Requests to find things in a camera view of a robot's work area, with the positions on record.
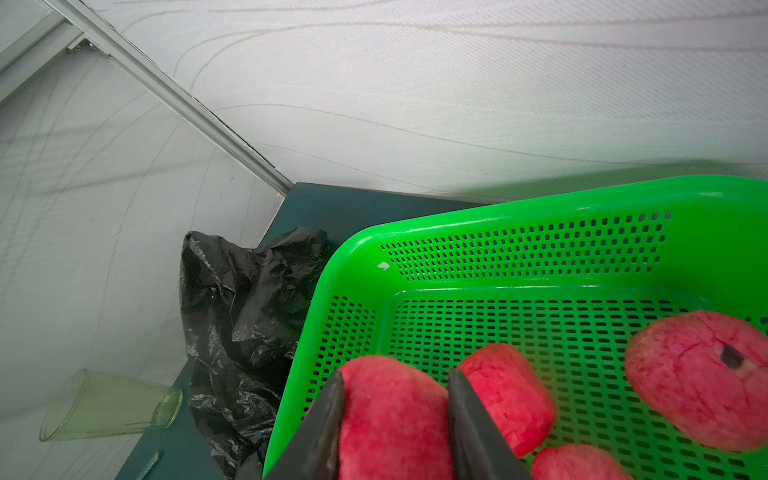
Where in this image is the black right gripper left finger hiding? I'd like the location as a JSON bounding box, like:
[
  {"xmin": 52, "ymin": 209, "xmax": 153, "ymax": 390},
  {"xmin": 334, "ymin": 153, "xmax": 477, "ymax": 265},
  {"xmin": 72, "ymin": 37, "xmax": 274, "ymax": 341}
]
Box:
[{"xmin": 264, "ymin": 369, "xmax": 346, "ymax": 480}]

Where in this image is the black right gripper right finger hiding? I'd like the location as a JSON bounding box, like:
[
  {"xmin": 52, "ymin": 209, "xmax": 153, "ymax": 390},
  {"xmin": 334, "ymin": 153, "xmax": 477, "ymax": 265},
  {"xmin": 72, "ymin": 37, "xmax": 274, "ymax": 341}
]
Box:
[{"xmin": 448, "ymin": 368, "xmax": 533, "ymax": 480}]

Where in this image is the black plastic bag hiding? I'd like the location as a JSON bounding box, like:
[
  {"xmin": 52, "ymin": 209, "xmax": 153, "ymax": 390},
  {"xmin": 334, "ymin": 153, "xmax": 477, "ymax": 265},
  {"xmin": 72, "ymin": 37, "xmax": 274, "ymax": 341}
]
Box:
[{"xmin": 179, "ymin": 228, "xmax": 333, "ymax": 479}]

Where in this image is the green plastic basket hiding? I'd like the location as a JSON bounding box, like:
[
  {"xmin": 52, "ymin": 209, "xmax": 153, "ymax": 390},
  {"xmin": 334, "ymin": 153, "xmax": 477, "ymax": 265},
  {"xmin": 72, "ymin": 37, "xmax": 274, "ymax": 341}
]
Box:
[{"xmin": 265, "ymin": 176, "xmax": 767, "ymax": 479}]

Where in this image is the green translucent cup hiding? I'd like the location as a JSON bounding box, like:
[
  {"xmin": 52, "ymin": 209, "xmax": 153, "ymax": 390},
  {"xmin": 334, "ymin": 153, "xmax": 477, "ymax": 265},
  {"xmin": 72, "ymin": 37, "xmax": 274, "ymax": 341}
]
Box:
[{"xmin": 39, "ymin": 369, "xmax": 184, "ymax": 442}]

